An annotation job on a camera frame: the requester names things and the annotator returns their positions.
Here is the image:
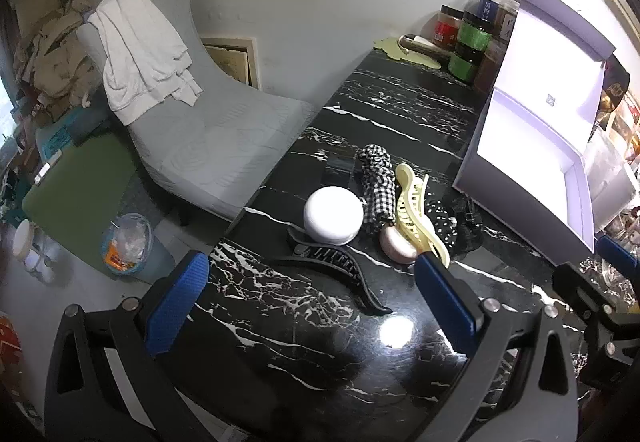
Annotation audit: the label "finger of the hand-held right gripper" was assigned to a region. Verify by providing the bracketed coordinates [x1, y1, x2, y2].
[595, 234, 640, 283]
[552, 261, 622, 323]

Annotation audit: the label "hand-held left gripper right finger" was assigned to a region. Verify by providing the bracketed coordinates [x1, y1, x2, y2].
[414, 252, 583, 442]

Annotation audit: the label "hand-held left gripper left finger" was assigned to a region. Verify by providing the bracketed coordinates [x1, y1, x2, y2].
[44, 251, 211, 442]

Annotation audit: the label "pink round jar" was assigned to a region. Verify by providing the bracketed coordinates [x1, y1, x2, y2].
[378, 224, 421, 266]

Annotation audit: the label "yellow hair claw clip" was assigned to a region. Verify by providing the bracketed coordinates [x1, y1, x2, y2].
[395, 163, 451, 267]

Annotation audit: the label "black hair claw clip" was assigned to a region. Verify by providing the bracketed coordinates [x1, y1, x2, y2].
[270, 228, 393, 315]

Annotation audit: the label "black white checkered scrunchie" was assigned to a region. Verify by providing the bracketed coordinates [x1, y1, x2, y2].
[355, 144, 398, 235]

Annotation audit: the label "white round jar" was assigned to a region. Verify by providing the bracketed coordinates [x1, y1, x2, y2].
[303, 187, 364, 245]

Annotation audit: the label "lavender gift box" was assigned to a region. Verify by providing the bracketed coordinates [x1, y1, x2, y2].
[452, 0, 617, 267]

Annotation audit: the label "blue waste bin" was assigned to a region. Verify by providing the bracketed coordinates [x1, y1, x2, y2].
[100, 213, 176, 285]

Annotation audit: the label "green ottoman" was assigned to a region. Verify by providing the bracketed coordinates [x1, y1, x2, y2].
[21, 132, 146, 275]

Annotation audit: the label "small black box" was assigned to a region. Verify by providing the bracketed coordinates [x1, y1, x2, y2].
[320, 153, 358, 187]

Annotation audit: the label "grey upholstered chair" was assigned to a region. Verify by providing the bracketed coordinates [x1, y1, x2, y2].
[76, 0, 318, 227]

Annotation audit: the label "teal plastic crate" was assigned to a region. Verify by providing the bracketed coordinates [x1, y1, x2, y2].
[35, 114, 111, 163]

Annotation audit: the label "brown jar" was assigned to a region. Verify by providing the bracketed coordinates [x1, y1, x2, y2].
[472, 39, 508, 95]

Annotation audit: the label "green label jar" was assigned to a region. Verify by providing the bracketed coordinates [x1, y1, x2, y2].
[447, 44, 483, 83]
[455, 10, 495, 55]

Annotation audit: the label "white garment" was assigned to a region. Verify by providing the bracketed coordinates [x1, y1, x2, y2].
[90, 0, 203, 127]

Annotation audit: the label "dark label jar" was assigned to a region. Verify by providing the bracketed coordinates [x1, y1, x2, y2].
[497, 0, 522, 42]

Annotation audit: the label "brown white hair tool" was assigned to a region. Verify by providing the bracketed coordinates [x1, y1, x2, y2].
[398, 34, 453, 60]

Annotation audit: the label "pile of beige clothes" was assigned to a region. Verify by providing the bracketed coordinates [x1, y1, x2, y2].
[10, 0, 108, 110]

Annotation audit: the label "red label jar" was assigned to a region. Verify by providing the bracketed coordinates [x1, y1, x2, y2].
[432, 5, 463, 50]

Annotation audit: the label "blue label jar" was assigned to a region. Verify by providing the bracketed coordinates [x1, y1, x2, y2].
[477, 0, 508, 20]

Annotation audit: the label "framed picture against wall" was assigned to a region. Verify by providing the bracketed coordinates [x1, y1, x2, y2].
[200, 36, 262, 92]

